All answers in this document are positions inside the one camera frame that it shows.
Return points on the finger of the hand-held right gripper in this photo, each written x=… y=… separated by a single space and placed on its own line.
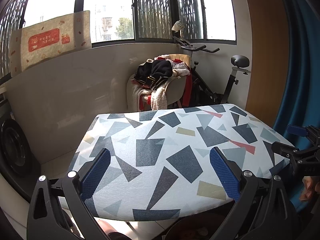
x=297 y=160
x=296 y=130

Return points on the fluffy pale garment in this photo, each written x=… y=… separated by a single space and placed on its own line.
x=181 y=70

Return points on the red garment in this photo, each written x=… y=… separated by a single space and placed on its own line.
x=187 y=90

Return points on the blue curtain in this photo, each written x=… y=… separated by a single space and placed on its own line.
x=302 y=80

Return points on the black exercise bike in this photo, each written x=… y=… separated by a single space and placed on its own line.
x=240 y=61

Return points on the person's right hand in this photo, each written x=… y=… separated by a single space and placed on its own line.
x=311 y=188

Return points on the beige chair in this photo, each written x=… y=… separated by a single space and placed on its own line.
x=175 y=90

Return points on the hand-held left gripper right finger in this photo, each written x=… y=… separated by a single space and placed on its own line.
x=225 y=175

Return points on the white cap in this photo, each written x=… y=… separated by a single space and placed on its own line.
x=178 y=26

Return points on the dark framed window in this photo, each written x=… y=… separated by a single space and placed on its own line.
x=150 y=12

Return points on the black jacket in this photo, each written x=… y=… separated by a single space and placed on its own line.
x=160 y=71

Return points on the geometric patterned tablecloth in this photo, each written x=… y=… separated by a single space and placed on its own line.
x=175 y=140

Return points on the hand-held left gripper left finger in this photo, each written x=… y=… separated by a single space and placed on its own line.
x=96 y=172

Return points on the white fleece blanket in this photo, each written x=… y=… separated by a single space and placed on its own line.
x=158 y=100

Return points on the cream printed mat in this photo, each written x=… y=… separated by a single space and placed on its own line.
x=50 y=42

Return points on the wooden panel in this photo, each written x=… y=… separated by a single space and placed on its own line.
x=267 y=55

